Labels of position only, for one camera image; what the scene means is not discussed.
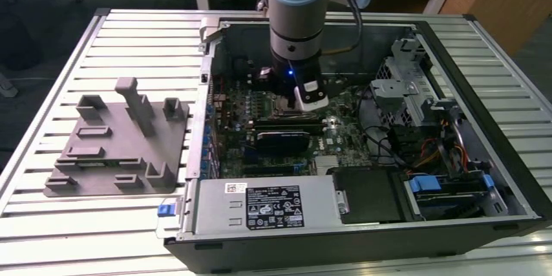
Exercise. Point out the black RAM slot row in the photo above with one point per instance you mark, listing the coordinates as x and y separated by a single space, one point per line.
284 124

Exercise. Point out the black graphics card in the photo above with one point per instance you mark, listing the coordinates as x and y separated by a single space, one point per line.
281 143

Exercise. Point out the brown wooden cabinet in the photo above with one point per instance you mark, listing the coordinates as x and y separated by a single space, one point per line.
508 4

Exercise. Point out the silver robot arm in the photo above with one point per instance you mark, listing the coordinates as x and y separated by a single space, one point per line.
297 14

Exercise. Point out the metal disk bay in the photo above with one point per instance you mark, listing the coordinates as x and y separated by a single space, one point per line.
496 205

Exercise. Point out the blue plastic latch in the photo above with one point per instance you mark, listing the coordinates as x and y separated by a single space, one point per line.
165 210

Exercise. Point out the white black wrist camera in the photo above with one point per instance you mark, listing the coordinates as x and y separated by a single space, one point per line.
312 96

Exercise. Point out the white metal foot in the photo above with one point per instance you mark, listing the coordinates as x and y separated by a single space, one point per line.
8 88

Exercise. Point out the green motherboard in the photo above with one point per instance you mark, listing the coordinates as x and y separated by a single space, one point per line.
344 146

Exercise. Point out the black open PC case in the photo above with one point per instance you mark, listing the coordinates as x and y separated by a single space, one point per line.
301 253

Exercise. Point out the perforated metal drive cage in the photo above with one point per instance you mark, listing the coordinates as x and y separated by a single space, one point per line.
400 95

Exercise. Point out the black plastic fan shroud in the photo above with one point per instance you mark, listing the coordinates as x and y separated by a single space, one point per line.
371 195

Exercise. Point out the blue plastic clip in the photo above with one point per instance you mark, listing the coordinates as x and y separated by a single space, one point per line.
488 182

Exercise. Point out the blue disk carrier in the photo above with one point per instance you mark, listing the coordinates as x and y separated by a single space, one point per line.
424 184

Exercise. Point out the grey parts rack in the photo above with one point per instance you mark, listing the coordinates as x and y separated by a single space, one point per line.
120 146

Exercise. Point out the silver heat sink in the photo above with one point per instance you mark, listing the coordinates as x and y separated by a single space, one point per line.
328 164

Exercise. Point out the grey power supply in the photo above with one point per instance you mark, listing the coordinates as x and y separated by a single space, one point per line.
215 205

